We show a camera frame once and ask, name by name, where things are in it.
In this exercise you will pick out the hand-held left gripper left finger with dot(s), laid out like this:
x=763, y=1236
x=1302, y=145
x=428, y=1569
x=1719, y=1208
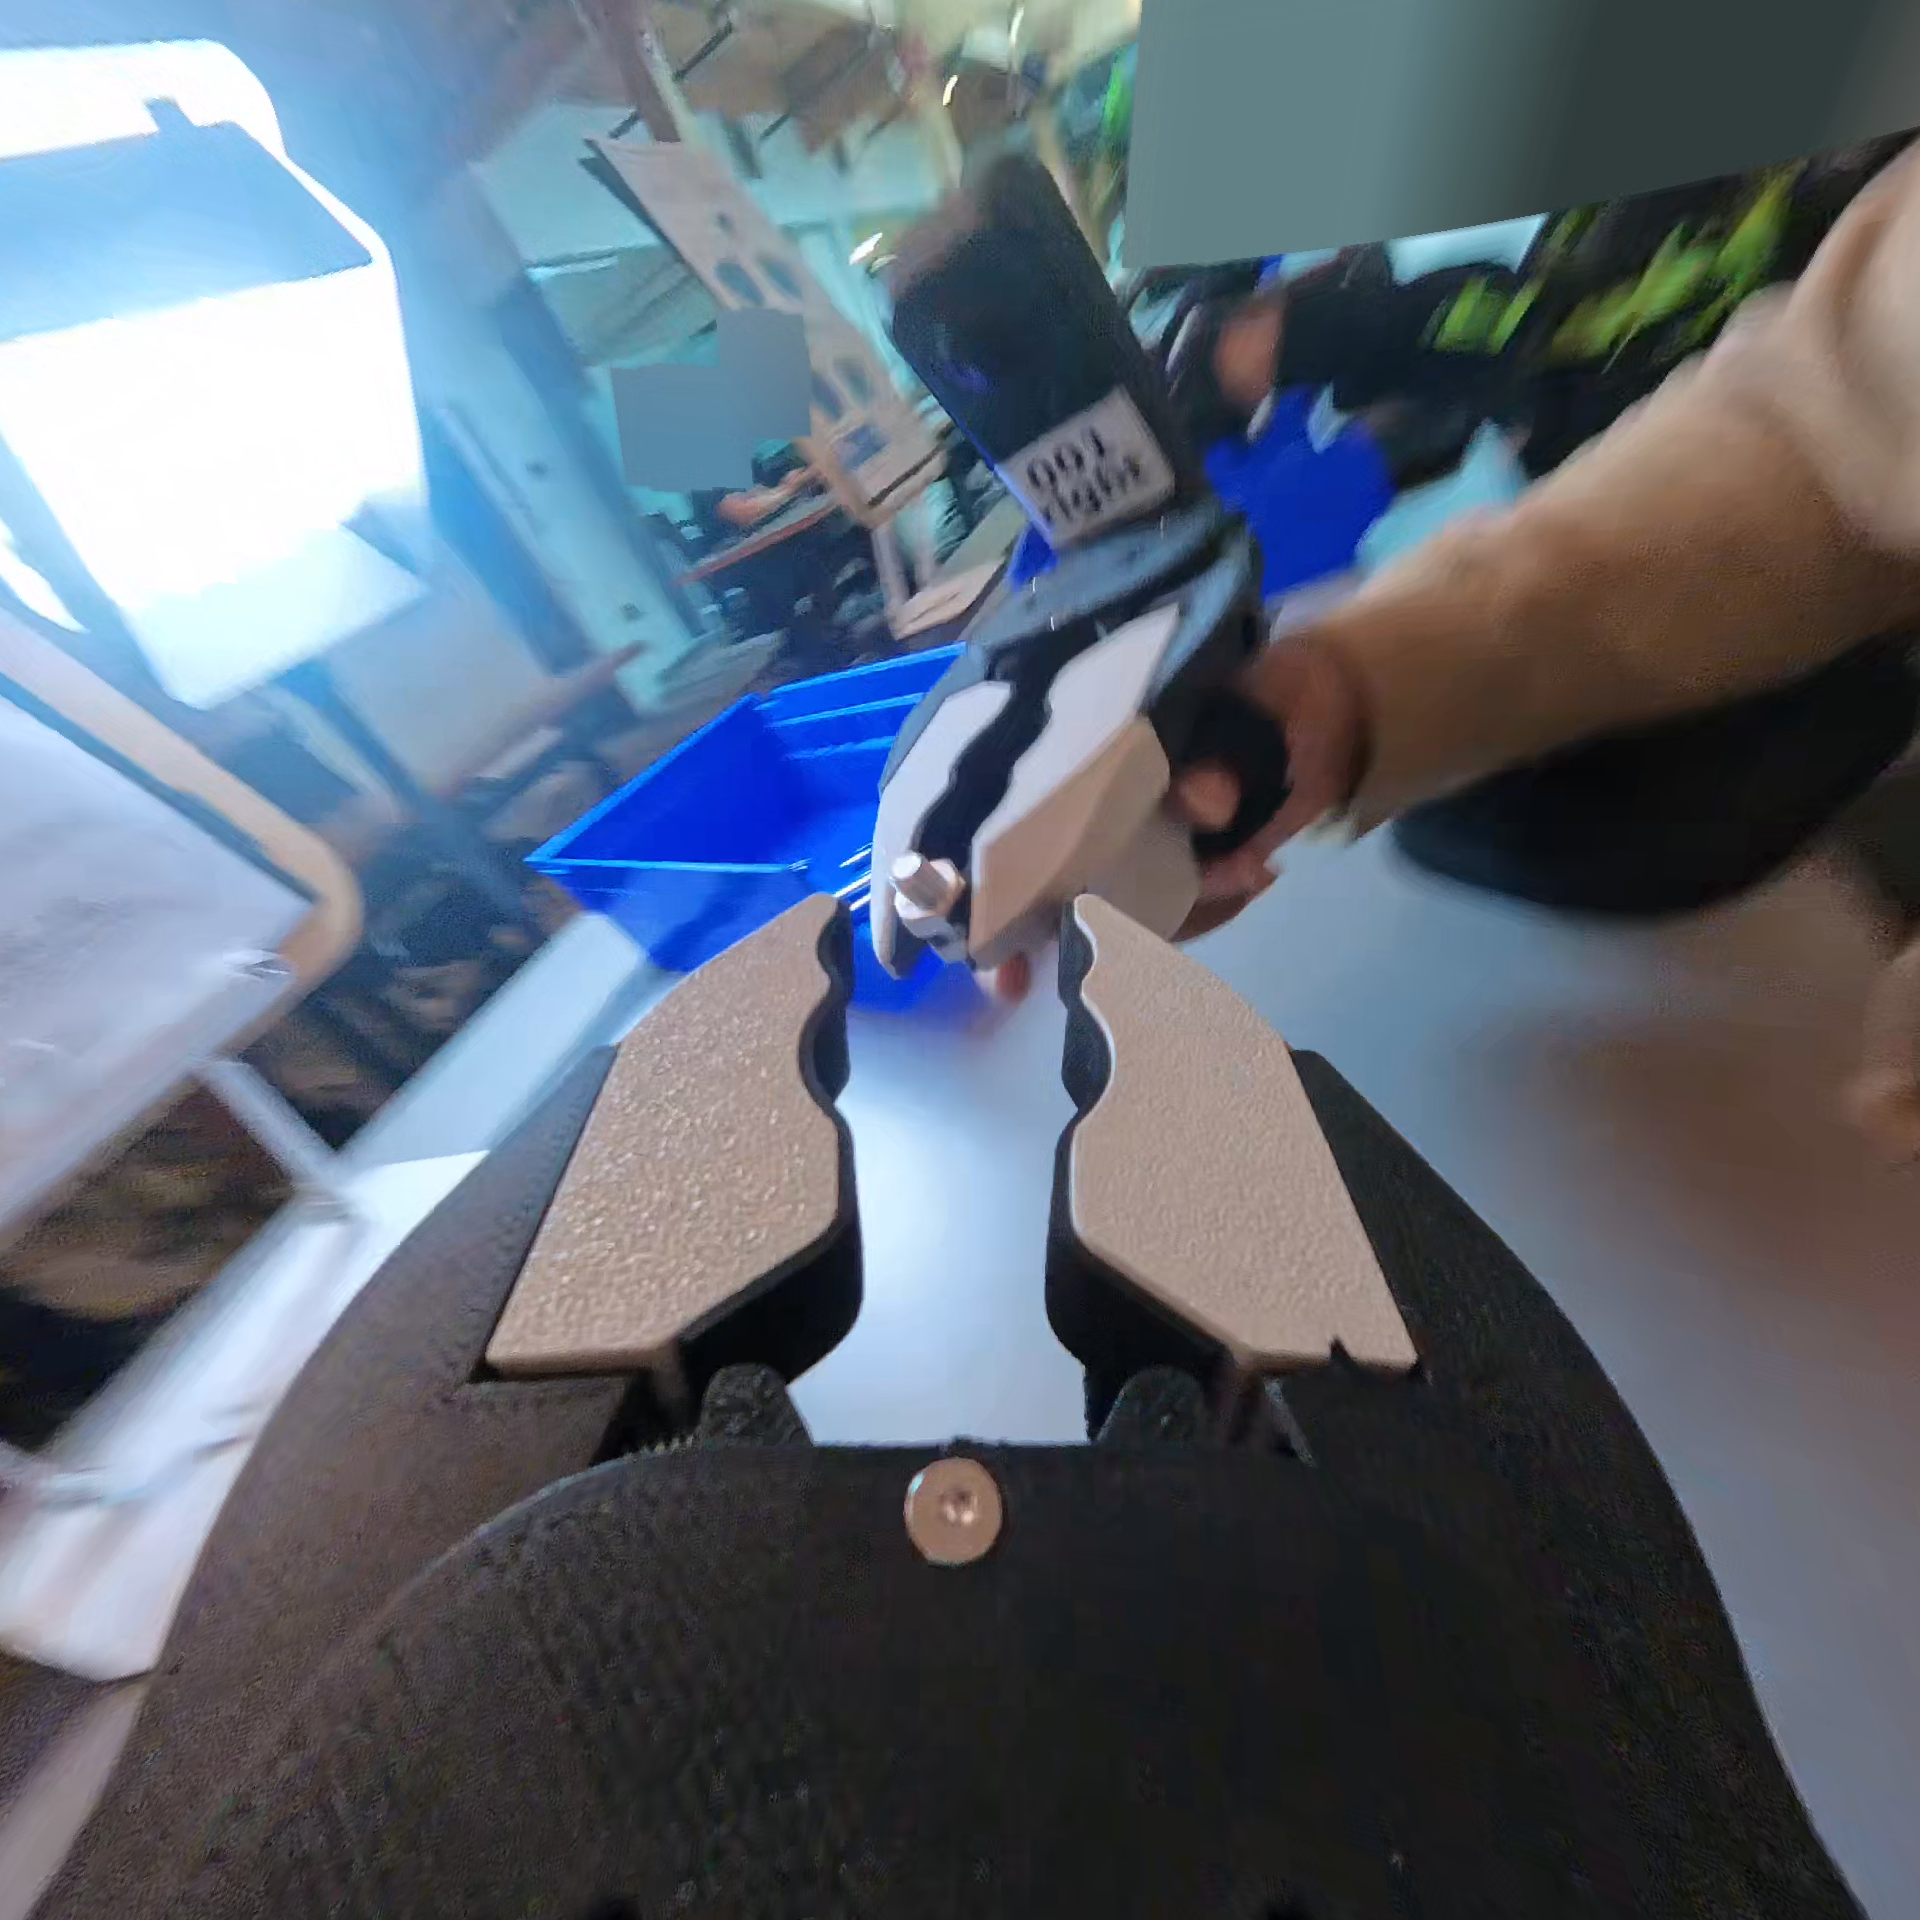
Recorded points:
x=691, y=1186

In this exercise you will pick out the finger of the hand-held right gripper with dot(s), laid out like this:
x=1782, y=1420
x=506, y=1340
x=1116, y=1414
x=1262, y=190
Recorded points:
x=1083, y=780
x=939, y=767

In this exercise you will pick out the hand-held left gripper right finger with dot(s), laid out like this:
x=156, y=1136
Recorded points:
x=1230, y=1186

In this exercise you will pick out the silver bolt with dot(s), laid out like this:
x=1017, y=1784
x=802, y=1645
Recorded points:
x=924, y=892

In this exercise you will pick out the blue plastic bin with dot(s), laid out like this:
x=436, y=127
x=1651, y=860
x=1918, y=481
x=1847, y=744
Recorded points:
x=1322, y=497
x=722, y=825

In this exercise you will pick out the white tablet stand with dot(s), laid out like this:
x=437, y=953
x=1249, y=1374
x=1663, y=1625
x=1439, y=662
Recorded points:
x=123, y=1500

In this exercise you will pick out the person's right forearm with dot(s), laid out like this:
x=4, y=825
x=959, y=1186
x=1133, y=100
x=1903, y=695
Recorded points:
x=1621, y=540

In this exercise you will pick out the person's right hand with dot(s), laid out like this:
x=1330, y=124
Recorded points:
x=1315, y=737

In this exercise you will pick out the cardboard sign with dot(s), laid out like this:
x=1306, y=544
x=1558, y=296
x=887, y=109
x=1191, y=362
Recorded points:
x=766, y=287

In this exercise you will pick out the black chair armrest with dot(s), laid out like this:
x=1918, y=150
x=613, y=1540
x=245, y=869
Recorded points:
x=1682, y=796

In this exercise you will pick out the white instruction sheet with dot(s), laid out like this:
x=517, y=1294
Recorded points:
x=123, y=930

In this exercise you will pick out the person's beige hoodie torso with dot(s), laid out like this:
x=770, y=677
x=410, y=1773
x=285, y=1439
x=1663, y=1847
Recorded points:
x=1892, y=1052

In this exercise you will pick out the studio softbox light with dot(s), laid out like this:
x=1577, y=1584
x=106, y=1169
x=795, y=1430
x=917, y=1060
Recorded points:
x=181, y=391

